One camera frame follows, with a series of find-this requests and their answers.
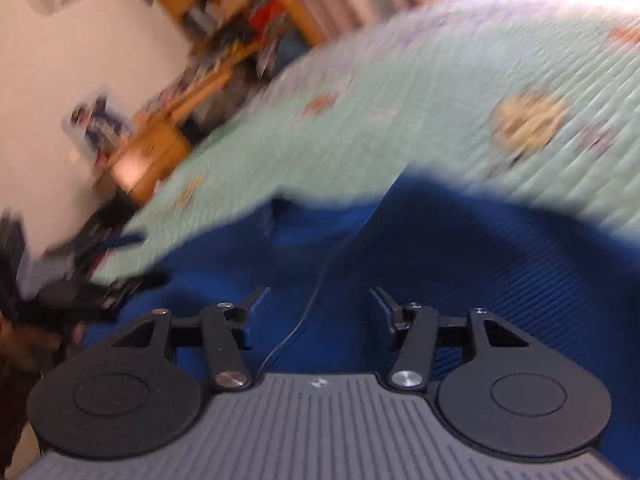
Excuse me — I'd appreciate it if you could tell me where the wall poster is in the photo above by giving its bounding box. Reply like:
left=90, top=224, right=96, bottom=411
left=62, top=94, right=137, bottom=162

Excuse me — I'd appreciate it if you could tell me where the wooden desk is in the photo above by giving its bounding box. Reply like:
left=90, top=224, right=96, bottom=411
left=94, top=44, right=272, bottom=207

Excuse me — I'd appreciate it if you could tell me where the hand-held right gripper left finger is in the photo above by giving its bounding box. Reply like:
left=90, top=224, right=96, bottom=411
left=112, top=285, right=271, bottom=392

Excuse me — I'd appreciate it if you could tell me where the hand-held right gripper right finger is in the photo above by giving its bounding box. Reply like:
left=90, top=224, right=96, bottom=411
left=369, top=287, right=531, bottom=392

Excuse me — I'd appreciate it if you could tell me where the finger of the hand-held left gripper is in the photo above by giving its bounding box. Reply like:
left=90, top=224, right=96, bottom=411
left=97, top=232, right=146, bottom=252
left=112, top=272, right=171, bottom=301

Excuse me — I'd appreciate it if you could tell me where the green quilted bee bedspread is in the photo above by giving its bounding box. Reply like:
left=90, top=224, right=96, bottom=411
left=94, top=0, right=640, bottom=282

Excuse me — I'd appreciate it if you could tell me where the blue knit sweater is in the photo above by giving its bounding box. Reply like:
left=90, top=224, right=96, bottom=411
left=82, top=172, right=640, bottom=463

